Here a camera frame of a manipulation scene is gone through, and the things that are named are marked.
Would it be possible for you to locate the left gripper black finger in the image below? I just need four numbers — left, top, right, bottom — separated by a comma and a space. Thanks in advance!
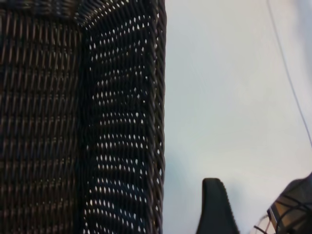
196, 177, 241, 234

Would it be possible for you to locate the dark brown woven basket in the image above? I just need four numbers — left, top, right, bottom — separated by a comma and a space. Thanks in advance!
0, 0, 168, 234

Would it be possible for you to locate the grey equipment with black wires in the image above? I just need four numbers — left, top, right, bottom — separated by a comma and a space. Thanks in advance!
253, 171, 312, 234

